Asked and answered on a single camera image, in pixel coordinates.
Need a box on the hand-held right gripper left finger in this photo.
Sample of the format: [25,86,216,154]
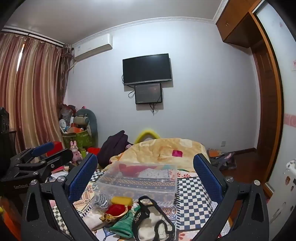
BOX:
[21,153,99,241]

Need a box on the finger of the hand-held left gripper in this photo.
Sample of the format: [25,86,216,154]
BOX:
[14,148,74,177]
[9,142,55,167]

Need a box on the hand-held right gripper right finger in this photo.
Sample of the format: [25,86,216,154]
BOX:
[193,153,270,241]

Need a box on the red box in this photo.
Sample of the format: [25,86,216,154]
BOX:
[46,141,65,158]

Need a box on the pink bunny plush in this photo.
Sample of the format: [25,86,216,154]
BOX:
[70,141,82,163]

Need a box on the checkered patterned bed sheet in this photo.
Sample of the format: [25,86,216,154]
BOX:
[50,167,232,241]

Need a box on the pile of books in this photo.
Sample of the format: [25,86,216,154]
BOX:
[207,148,235,171]

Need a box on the green storage box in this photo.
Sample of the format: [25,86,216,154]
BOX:
[62,130,94,151]

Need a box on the grey striped sock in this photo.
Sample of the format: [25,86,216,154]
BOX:
[89,193,109,210]

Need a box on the cream cloth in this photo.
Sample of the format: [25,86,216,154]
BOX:
[82,209,109,231]

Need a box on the dark cloth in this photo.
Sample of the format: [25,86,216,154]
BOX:
[97,130,133,169]

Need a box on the yellow pouch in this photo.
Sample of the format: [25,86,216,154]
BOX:
[110,196,133,207]

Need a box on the red purse with gold clasp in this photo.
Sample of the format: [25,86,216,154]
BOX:
[100,203,129,223]

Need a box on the red cloth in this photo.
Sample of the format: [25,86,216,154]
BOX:
[119,163,144,178]

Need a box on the grey plush toy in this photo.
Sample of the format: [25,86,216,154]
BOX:
[76,108,98,137]

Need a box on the white patterned cloth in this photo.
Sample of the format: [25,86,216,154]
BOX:
[139,168,177,180]

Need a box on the yellow patterned blanket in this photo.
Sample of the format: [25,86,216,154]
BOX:
[109,138,211,173]

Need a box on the striped brown curtain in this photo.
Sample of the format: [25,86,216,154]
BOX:
[0,32,72,158]

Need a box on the clear plastic storage box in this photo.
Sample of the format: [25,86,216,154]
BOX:
[96,161,178,205]

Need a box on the green knitted cloth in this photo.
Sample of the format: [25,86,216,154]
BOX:
[109,205,141,239]

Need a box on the white plastic fixture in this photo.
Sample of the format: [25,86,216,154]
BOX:
[285,159,296,183]

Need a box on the wardrobe with sliding door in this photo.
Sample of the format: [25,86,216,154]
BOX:
[251,0,296,223]

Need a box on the white air conditioner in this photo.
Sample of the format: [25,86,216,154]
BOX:
[71,34,113,62]

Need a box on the wooden overhead cabinet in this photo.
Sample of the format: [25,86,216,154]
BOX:
[216,0,257,48]

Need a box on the white bag with black straps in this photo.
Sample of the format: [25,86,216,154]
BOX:
[132,196,176,241]

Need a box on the yellow ring cushion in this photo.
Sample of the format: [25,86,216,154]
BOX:
[134,129,160,144]

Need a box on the small black wall monitor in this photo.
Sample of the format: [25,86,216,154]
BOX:
[135,83,162,105]

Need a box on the black wall television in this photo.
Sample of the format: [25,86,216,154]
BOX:
[122,53,172,86]

